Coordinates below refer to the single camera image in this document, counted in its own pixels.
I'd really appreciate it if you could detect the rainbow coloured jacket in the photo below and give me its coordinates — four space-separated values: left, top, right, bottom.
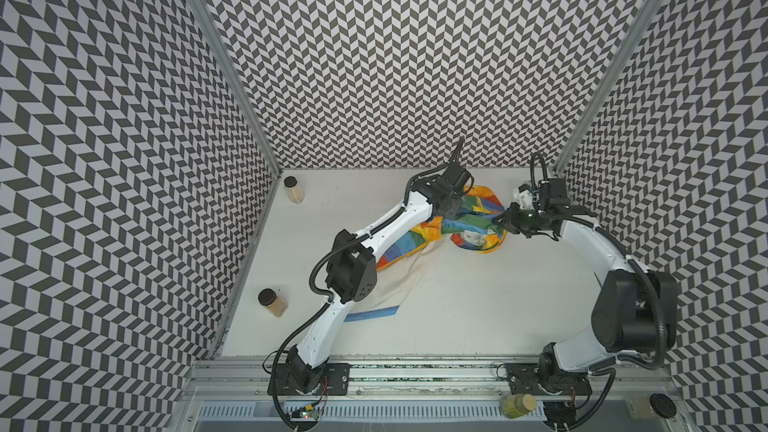
345 186 506 323

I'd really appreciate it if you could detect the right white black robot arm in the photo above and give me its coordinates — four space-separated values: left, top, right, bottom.
494 178 678 394

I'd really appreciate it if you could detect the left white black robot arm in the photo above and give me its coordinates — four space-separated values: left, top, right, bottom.
270 154 473 395

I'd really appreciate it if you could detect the black-lid jar back left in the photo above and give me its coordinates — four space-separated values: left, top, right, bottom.
283 176 305 204

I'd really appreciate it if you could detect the black-lid jar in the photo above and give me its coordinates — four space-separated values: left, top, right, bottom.
258 288 288 318
283 176 305 204

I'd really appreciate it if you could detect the black-lid jar front left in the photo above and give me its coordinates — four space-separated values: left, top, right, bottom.
258 288 288 318

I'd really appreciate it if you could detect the small green circuit board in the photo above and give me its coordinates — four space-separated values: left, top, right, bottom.
290 407 319 421

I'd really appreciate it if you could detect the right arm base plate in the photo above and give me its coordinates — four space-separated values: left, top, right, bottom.
503 363 592 397

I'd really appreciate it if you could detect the tan-lid jar on rail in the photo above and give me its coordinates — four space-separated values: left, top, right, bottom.
500 394 538 419

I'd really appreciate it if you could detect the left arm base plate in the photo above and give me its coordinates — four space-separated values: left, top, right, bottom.
268 363 351 396

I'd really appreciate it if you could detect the aluminium front rail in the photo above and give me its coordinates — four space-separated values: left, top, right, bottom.
185 356 679 403

